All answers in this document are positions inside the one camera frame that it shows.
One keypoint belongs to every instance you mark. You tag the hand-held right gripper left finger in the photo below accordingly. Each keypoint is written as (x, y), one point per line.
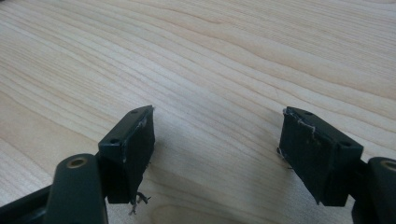
(129, 155)

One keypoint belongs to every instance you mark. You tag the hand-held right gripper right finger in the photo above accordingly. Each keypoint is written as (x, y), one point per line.
(314, 155)

